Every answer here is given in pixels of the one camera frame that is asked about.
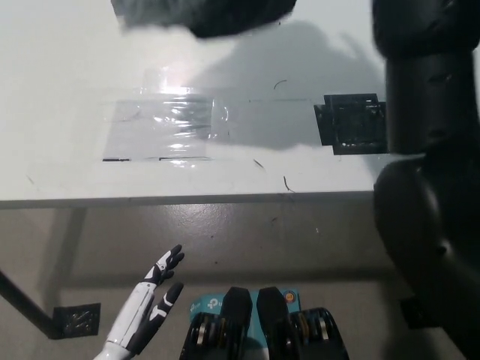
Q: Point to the clear tape patch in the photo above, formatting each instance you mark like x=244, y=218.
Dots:
x=165, y=123

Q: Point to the grey black plastic bag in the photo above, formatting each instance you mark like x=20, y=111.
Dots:
x=232, y=17

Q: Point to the black table leg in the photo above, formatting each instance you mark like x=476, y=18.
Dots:
x=26, y=300

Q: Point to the thin black tape strip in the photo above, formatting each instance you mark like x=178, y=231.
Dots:
x=117, y=159
x=185, y=158

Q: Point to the black left robot body block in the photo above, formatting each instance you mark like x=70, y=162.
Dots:
x=217, y=330

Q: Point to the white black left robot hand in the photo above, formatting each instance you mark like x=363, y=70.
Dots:
x=142, y=307

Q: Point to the teal cardboard box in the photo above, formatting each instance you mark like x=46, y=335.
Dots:
x=206, y=305

